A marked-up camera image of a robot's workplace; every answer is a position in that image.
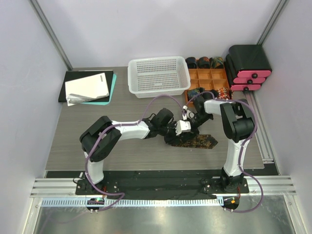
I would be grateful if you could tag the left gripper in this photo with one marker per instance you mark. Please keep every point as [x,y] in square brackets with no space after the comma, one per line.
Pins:
[172,141]

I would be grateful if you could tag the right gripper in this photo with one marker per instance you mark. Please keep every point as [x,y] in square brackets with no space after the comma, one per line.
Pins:
[195,131]

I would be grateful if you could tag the black key-pattern tie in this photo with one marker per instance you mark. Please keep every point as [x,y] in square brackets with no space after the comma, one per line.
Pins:
[200,142]

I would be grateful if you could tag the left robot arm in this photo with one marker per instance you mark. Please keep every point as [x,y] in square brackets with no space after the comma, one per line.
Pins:
[101,137]

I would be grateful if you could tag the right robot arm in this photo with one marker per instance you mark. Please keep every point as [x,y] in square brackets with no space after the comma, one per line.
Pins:
[239,126]

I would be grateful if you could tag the rolled plain black tie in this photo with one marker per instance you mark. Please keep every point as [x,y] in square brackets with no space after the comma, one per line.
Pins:
[211,94]

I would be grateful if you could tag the rolled blue floral tie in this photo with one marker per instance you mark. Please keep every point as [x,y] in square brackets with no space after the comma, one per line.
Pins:
[193,92]

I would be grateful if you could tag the rolled red patterned tie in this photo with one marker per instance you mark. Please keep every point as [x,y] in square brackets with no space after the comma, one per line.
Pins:
[224,93]

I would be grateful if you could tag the orange compartment tray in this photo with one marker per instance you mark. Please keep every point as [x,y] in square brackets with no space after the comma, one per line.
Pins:
[208,79]

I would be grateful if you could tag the white plastic basket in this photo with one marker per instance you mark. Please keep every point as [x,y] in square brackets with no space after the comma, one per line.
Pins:
[150,77]

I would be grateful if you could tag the rolled orange-black tie back-middle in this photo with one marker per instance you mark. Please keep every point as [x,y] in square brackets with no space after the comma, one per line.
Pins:
[203,63]

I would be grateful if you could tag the rolled black tie back-left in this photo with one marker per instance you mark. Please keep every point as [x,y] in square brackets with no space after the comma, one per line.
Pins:
[191,62]

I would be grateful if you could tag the rolled green tie back-right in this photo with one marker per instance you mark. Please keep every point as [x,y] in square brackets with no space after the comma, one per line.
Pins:
[217,63]

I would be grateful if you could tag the teal folder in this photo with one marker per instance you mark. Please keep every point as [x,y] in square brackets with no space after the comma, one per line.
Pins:
[111,94]

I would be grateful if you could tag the black pink drawer unit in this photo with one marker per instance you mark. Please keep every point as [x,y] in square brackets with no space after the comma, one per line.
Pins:
[247,67]

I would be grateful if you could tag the white notebook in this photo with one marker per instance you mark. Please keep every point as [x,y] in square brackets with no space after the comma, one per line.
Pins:
[91,87]

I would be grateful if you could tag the black folder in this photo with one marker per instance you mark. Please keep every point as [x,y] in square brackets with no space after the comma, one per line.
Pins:
[73,75]

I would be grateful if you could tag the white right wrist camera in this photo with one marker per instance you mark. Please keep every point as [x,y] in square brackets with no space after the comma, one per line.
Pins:
[186,112]

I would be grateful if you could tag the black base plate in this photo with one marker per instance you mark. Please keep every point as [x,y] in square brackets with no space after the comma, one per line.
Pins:
[164,185]

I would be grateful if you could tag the white slotted cable duct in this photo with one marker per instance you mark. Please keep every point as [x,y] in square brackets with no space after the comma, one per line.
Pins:
[97,202]

